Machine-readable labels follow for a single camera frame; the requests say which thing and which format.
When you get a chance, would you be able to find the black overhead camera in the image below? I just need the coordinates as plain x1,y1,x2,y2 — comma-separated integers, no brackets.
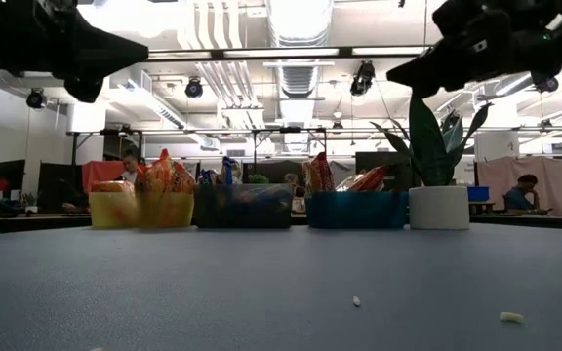
349,59,377,97

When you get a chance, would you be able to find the person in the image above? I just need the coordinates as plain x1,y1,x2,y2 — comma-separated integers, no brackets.
282,171,307,214
502,174,551,213
114,148,141,184

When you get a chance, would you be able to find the black panel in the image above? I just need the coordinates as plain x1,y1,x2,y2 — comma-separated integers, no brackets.
37,161,85,214

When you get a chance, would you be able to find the blue box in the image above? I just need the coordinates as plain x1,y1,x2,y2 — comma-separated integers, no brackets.
466,185,491,204

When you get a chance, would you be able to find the beige cloth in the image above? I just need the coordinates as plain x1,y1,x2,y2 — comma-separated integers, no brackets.
475,155,562,218

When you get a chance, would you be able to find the black monitor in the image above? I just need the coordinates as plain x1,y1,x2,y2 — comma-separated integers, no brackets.
0,159,26,196
355,151,417,190

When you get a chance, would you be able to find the teal plastic bin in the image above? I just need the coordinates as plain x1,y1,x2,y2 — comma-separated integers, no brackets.
304,190,410,230

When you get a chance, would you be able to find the yellow plastic bin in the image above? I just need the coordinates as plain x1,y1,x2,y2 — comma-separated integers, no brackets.
88,190,197,229

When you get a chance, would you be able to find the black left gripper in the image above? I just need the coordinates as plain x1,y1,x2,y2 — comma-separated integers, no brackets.
0,0,150,103

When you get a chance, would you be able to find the small potted plant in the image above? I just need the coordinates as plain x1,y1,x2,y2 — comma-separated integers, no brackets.
20,191,39,215

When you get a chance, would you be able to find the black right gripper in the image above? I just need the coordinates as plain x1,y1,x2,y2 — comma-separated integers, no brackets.
386,0,516,99

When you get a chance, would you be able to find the grey translucent bin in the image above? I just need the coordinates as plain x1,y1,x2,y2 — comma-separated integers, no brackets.
193,183,296,230

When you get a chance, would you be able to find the white plant pot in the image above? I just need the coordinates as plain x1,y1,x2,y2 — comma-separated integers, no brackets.
408,185,471,231

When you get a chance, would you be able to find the wide black screen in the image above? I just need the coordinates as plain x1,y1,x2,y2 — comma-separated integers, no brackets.
241,161,311,185

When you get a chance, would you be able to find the black ceiling spotlight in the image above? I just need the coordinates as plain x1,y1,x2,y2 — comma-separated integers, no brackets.
25,87,48,111
532,72,561,94
184,77,205,100

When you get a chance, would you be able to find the green snake plant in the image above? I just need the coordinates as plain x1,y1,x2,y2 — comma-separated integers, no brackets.
370,92,493,189

